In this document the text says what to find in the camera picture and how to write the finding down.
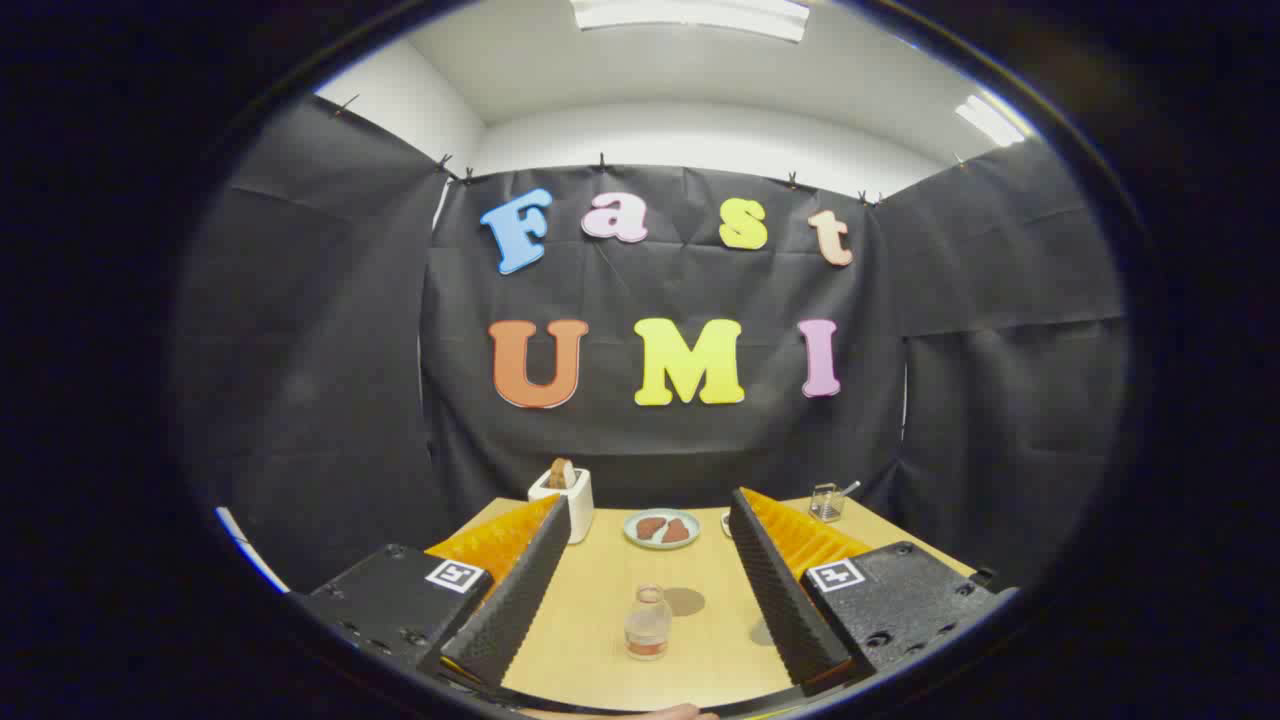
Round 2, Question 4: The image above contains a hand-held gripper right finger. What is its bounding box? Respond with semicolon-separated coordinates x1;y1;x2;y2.
727;487;1016;698

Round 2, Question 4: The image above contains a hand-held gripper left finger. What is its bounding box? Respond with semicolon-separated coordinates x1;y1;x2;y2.
295;493;573;696

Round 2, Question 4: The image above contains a clear juice bottle red label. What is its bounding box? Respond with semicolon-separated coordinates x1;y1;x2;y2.
625;585;673;661

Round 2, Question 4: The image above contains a wooden table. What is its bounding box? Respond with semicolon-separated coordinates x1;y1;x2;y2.
430;495;981;715

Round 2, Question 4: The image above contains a white toaster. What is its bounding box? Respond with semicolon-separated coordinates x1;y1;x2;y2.
528;467;595;545

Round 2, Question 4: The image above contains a pale green plate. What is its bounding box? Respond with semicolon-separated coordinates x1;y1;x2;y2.
623;508;701;551

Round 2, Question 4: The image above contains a small ceiling light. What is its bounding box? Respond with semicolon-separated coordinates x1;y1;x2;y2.
955;95;1027;149

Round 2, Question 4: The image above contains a large ceiling light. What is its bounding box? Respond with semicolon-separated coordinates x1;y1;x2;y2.
570;0;811;44

